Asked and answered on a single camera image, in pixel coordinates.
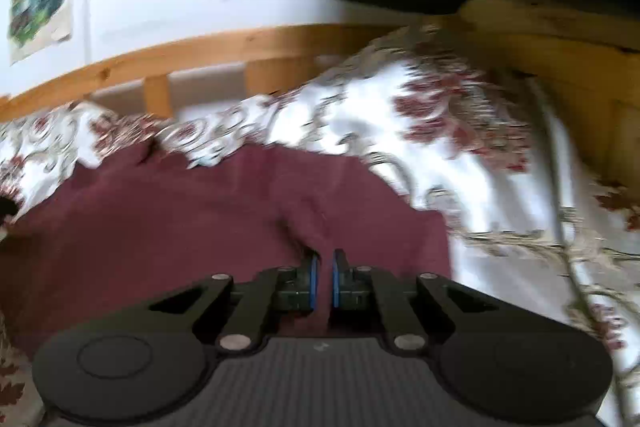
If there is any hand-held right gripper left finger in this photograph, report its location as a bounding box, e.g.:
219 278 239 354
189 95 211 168
149 249 322 354

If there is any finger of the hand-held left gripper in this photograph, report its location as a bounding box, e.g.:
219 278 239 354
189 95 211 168
0 196 19 228

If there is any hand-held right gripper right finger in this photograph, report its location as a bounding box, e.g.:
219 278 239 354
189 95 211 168
330 249 495 354

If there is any maroon long-sleeve shirt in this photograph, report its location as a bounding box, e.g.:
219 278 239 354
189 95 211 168
0 142 454 350

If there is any floral satin bedspread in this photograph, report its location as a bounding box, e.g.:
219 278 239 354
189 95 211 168
0 24 640 427

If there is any wooden bed frame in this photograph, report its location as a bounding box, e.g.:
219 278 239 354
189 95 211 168
0 0 640 208

